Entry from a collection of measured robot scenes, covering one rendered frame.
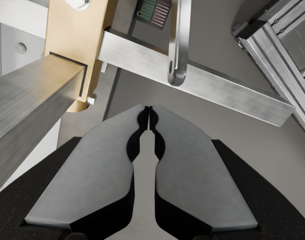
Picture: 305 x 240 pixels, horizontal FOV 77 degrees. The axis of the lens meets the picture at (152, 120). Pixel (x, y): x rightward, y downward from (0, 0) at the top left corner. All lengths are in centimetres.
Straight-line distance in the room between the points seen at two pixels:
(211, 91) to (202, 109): 95
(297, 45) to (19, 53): 94
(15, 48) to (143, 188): 133
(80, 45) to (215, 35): 91
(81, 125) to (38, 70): 24
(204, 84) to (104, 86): 19
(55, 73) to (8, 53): 33
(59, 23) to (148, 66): 9
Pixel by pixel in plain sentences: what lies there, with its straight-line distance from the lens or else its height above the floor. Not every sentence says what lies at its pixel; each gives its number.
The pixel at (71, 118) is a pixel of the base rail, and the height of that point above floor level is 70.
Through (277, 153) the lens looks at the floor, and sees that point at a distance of 158.
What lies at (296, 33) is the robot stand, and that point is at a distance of 98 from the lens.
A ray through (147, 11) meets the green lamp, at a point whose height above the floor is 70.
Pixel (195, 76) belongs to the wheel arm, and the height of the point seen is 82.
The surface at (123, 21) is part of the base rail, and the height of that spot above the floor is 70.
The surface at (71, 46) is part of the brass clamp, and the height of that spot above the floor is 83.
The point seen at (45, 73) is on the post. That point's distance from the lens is 18.
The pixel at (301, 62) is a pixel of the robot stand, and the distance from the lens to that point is 104.
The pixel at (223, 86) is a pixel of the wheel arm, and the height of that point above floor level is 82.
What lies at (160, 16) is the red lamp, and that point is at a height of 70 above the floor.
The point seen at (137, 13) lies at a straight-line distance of 32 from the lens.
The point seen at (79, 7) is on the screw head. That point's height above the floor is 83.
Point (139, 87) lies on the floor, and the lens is 110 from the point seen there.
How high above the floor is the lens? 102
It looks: 60 degrees down
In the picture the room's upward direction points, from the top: 179 degrees counter-clockwise
